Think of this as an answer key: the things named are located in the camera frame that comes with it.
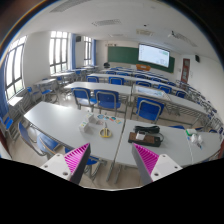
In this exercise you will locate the white second row left desk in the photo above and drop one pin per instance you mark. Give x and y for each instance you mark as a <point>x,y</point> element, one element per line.
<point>121,89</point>

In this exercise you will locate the blue chair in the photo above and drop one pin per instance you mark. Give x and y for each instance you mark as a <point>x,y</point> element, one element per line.
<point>107,100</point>
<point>42,145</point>
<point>83,97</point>
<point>149,109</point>

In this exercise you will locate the white second row right desk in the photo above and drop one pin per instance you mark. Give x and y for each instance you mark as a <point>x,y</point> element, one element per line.
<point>182,104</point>

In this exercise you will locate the white small box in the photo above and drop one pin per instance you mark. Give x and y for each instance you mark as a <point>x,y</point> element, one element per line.
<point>83,127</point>

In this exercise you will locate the white second row desk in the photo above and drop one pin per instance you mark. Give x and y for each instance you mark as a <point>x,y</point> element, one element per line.
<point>182,104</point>
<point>121,89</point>

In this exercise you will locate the projector screen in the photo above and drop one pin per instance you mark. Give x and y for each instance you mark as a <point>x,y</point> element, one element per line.
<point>153,55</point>

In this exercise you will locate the colourful cards on desk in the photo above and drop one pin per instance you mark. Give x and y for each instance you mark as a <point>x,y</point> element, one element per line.
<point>109,118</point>

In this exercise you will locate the blue chair front left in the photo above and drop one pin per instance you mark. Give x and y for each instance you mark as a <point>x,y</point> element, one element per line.
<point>42,145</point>

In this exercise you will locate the blue chair middle left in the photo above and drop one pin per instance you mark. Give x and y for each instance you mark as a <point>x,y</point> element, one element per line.
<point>83,97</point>

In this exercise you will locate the green chalkboard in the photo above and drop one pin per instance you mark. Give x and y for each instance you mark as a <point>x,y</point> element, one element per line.
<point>129,55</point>

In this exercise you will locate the red brown door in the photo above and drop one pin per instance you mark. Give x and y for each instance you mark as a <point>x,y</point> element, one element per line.
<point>185,70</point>

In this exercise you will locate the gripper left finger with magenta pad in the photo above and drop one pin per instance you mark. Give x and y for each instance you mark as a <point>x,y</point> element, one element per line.
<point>69,166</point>

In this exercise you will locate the blue chair middle centre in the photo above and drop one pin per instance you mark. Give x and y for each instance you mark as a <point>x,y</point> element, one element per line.
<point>107,100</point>

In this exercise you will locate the white charger plug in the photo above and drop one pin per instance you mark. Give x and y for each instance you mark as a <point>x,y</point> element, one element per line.
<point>140,136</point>

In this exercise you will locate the blue chair middle right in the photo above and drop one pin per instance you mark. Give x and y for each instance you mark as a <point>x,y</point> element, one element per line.
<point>149,109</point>

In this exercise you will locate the black power strip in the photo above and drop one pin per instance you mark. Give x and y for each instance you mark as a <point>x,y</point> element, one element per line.
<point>148,140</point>

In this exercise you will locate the white plastic bag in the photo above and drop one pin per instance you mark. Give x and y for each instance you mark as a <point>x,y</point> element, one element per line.
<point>194,136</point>

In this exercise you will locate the middle window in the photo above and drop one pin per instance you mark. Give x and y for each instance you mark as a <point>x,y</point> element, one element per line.
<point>58,58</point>

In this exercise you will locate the white front left desk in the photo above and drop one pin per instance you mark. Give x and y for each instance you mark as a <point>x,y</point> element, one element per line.
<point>62,124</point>

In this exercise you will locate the left large window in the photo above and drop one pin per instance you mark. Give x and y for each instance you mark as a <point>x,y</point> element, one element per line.
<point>13,68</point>

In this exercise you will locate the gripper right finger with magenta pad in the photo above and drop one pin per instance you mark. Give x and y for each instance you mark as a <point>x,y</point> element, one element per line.
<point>152,166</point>

